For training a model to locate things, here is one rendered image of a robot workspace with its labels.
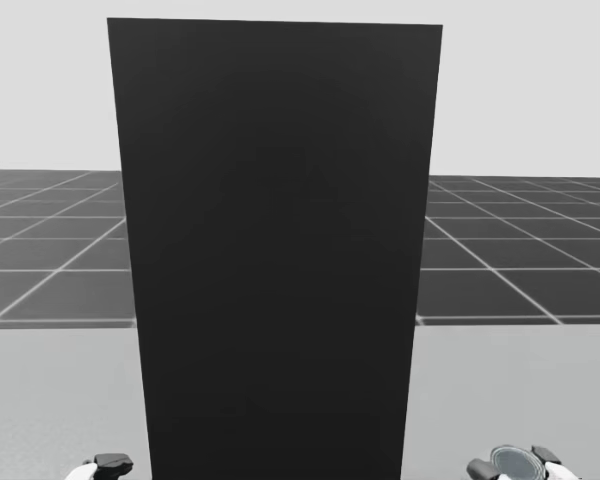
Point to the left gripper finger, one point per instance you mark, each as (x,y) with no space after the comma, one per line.
(107,465)

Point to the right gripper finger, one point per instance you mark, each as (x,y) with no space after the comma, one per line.
(549,459)
(481,471)

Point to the black screen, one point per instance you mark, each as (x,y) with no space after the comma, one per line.
(280,240)

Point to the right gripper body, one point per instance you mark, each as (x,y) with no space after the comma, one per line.
(520,465)

